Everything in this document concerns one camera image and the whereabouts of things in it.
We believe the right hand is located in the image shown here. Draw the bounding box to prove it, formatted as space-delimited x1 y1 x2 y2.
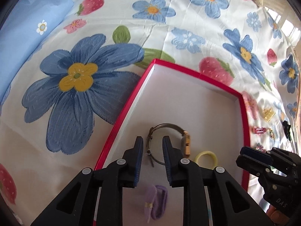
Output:
266 205 289 225

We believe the pink hair clip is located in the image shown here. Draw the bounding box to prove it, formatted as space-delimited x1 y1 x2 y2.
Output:
251 127 267 135

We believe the black hair claw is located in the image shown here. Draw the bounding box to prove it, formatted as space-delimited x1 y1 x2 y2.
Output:
282 120 292 141

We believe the gold crown hair clip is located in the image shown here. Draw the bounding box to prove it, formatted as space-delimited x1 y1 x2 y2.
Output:
261 107 275 122

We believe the red white cardboard box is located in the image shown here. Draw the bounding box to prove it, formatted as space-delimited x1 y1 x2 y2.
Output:
97 61 250 225

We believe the purple hair scrunchie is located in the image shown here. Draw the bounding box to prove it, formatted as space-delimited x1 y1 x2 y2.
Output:
144 185 168 223

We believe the floral white bed sheet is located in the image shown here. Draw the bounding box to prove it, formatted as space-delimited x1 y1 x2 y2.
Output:
1 0 300 225

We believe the light blue floral pillow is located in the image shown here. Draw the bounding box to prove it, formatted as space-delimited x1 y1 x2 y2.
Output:
1 0 74 98

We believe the yellow hair tie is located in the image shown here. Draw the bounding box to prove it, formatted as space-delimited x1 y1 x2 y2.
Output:
194 151 218 170

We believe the brown strap gold wristwatch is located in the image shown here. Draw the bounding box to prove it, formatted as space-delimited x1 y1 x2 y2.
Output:
146 123 191 167

